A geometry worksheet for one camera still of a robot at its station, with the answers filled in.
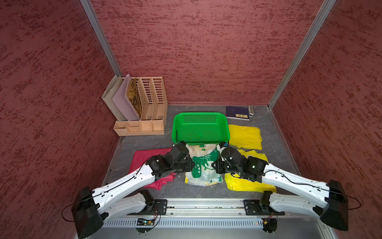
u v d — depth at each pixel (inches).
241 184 32.1
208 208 29.7
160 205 29.4
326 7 28.0
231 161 22.4
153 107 46.2
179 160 22.9
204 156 30.7
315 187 17.0
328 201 15.9
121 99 34.6
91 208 15.2
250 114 44.4
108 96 33.2
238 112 45.2
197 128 41.9
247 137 39.5
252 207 29.1
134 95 39.2
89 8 28.0
